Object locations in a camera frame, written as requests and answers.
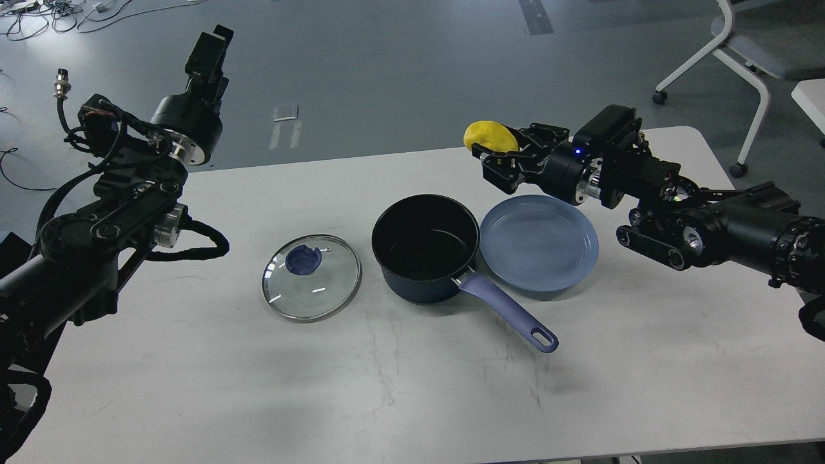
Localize cable bundle on floor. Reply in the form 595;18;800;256
0;0;213;43

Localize white office chair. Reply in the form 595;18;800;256
652;1;824;179

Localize dark blue saucepan purple handle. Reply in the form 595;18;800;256
371;194;559;353

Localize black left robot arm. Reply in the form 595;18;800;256
2;24;235;462

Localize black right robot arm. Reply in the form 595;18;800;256
463;104;824;340

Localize light blue plate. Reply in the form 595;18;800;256
480;195;600;300

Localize black floor cable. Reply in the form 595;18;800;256
0;71;59;192

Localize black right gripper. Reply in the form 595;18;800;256
471;123;592;206

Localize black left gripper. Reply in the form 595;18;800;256
150;24;235;166

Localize glass pot lid purple knob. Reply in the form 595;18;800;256
260;234;362;324

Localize black box at left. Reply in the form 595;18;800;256
0;230;32;278

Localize white table edge right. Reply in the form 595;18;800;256
791;78;824;135

